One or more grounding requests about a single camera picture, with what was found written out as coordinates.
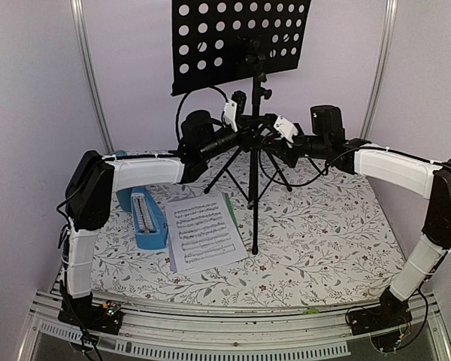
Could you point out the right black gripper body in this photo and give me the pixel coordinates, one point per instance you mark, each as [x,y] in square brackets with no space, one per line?
[292,159]

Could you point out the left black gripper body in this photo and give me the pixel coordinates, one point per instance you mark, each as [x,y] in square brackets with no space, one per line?
[247,143]

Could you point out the black music stand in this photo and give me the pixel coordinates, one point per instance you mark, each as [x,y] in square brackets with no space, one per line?
[218,42]

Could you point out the white sheet music page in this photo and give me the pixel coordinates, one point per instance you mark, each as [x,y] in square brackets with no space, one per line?
[202,234]

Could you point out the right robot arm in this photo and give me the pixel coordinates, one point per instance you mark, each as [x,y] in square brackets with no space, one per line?
[427,178]

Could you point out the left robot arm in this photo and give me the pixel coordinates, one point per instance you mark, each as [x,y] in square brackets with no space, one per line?
[97,177]

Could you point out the green paper sheet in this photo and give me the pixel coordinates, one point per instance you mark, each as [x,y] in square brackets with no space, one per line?
[230,209]

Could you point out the floral table mat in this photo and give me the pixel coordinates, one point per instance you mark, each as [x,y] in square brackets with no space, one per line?
[325,244]

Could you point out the blue metronome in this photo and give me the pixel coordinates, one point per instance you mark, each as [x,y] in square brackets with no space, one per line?
[150,225]

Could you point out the teal cylinder cup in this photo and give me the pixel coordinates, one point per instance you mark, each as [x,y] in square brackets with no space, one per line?
[124,196]

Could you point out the purple paper sheet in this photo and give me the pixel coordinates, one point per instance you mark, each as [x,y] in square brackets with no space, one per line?
[172,262]

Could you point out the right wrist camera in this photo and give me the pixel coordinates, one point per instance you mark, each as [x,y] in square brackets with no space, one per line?
[285,129]

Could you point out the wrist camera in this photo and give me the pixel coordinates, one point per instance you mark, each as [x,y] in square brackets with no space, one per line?
[285,129]
[233,109]

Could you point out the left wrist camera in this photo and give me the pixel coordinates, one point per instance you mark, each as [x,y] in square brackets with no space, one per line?
[233,109]

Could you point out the right aluminium frame post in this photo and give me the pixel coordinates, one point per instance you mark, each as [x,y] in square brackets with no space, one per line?
[380,70]

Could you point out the aluminium frame post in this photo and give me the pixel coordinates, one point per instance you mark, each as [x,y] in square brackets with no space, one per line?
[380,70]
[78,17]

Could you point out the aluminium front rail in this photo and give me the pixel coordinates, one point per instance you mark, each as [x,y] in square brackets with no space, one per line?
[156,330]

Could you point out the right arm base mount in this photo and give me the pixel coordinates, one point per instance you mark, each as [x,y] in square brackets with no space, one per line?
[390,312]

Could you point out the left aluminium frame post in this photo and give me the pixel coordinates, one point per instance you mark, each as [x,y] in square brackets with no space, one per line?
[78,17]

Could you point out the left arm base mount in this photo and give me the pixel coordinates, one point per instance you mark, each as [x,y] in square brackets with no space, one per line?
[106,317]

